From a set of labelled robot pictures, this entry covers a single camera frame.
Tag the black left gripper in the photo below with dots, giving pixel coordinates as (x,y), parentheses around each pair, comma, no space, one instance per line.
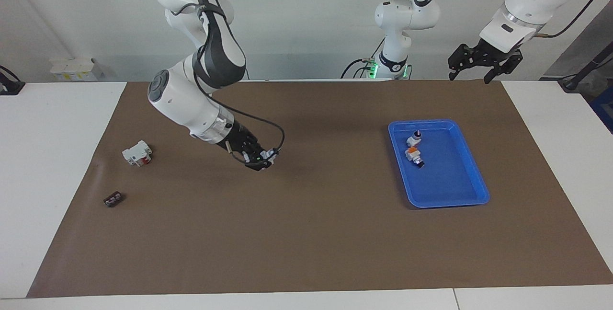
(486,55)

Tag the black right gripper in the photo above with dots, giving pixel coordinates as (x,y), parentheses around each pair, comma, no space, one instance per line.
(242,144)

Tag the selector switch bright green base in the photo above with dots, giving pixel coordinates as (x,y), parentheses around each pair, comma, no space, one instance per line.
(270,155)

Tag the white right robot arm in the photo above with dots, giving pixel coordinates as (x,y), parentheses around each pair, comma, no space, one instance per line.
(182,104)

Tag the brown table mat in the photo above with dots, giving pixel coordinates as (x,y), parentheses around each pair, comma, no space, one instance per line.
(306,233)

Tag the black stand pole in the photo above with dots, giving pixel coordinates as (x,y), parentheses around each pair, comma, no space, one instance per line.
(582,73)

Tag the blue plastic tray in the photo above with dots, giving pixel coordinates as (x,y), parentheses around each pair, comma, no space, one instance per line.
(445,180)

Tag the white red circuit breaker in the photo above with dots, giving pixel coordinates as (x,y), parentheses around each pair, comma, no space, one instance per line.
(134,154)

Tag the blue crate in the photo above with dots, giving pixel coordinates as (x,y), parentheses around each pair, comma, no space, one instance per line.
(604,109)

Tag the small black terminal block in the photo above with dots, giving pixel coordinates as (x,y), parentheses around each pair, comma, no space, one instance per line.
(113,200)

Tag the white power strip box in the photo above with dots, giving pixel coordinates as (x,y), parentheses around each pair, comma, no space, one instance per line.
(72,68)

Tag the black table clamp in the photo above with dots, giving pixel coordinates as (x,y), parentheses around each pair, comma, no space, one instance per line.
(9,86)

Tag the white black-tipped switch part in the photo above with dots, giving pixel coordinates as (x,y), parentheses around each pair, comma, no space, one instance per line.
(414,140)

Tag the selector switch orange base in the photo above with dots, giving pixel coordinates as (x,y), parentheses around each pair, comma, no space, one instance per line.
(413,153)

